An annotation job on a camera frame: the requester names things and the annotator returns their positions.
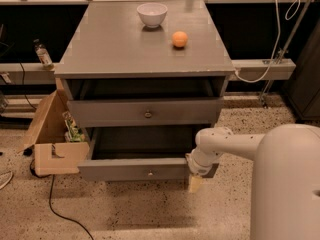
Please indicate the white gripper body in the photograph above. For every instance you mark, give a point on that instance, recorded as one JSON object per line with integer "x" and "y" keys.
{"x": 199, "y": 166}

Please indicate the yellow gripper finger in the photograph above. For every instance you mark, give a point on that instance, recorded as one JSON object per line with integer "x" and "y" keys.
{"x": 194, "y": 183}

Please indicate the grey drawer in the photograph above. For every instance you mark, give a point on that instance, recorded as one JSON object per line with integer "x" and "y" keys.
{"x": 139, "y": 153}
{"x": 144, "y": 112}

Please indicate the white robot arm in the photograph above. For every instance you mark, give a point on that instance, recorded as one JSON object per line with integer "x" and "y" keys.
{"x": 285, "y": 200}

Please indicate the grey top drawer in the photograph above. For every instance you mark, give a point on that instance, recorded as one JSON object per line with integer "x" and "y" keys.
{"x": 144, "y": 112}

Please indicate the grey drawer cabinet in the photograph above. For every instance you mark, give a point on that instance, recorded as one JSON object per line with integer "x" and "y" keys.
{"x": 114, "y": 56}

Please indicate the open cardboard box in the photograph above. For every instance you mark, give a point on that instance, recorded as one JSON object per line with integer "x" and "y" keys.
{"x": 53, "y": 154}

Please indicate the orange ball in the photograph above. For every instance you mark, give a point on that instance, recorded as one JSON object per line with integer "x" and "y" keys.
{"x": 179, "y": 39}

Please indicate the dark cabinet at right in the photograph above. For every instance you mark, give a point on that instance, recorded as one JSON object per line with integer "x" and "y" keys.
{"x": 303, "y": 88}

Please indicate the green snack bag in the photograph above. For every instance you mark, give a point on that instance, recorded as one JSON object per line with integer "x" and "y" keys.
{"x": 73, "y": 133}

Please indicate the metal tripod pole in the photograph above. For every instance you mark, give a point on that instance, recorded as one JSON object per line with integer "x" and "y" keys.
{"x": 277, "y": 58}

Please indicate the white bowl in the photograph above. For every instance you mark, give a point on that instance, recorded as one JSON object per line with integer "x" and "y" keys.
{"x": 152, "y": 14}

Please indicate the clear plastic bottle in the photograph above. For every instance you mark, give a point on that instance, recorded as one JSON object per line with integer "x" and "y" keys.
{"x": 43, "y": 54}

